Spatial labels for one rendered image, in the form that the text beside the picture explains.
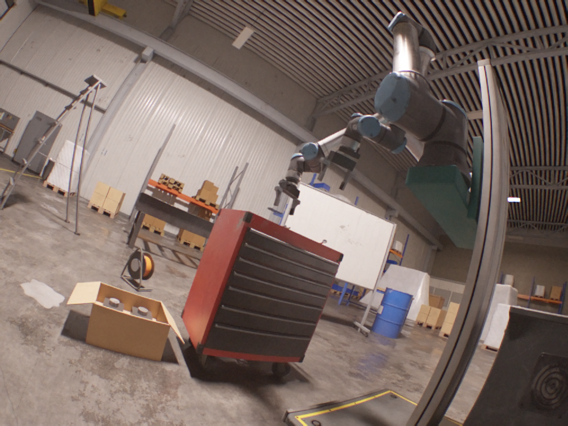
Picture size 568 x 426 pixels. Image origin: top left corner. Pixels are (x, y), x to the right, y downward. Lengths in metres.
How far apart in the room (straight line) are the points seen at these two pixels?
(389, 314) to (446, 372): 4.10
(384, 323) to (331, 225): 2.12
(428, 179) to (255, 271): 0.92
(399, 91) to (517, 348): 0.69
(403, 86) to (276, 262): 1.01
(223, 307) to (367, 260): 3.25
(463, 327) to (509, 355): 0.19
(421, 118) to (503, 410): 0.77
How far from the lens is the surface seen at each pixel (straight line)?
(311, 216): 3.86
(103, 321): 1.36
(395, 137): 1.10
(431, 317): 9.45
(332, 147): 1.33
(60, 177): 7.35
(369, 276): 4.26
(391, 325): 4.85
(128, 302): 1.65
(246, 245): 1.21
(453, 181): 0.69
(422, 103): 0.77
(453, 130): 0.83
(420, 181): 0.73
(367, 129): 1.04
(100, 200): 7.11
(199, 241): 8.31
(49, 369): 1.22
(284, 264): 1.35
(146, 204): 4.09
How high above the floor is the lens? 0.80
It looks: 9 degrees up
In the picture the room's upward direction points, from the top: 21 degrees clockwise
